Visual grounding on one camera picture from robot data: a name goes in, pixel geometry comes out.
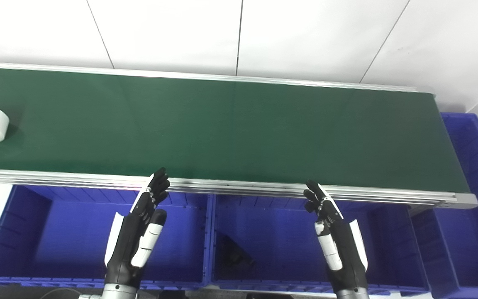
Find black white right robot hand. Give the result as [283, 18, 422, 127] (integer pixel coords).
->
[303, 179, 369, 292]

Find black part in bin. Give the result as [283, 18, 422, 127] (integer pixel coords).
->
[216, 235, 256, 268]

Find green conveyor belt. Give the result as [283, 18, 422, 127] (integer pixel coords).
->
[0, 66, 471, 194]
[0, 61, 478, 209]

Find blue plastic bin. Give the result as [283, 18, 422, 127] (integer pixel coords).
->
[0, 185, 213, 290]
[410, 112, 478, 299]
[208, 194, 430, 296]

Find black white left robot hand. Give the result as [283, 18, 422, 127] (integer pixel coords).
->
[105, 167, 171, 287]

